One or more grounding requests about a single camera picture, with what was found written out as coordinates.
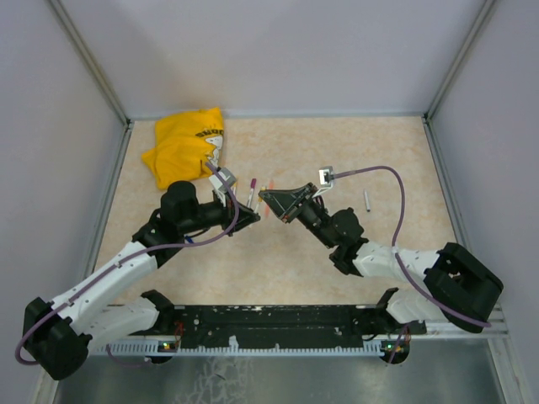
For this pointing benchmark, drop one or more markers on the aluminium frame side rail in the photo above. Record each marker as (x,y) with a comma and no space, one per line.
(448,198)

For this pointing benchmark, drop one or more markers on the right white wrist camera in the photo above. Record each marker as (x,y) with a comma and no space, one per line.
(326,180)

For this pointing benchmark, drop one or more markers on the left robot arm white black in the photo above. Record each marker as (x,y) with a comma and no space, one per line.
(61,333)

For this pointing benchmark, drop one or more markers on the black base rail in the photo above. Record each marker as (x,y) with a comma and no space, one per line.
(276,326)

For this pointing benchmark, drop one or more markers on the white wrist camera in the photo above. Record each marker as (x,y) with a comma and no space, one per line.
(326,180)
(222,180)

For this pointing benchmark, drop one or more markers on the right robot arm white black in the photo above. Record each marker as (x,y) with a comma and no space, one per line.
(353,254)

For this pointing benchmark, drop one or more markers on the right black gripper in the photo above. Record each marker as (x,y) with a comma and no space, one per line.
(285,202)

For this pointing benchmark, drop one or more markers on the white pen red marks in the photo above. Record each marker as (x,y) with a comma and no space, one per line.
(250,197)

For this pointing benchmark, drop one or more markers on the yellow folded shirt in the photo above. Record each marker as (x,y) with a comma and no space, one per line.
(185,144)

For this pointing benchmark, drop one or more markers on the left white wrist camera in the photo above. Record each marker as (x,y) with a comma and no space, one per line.
(222,180)

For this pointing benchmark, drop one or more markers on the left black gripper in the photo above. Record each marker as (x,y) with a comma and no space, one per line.
(246,217)

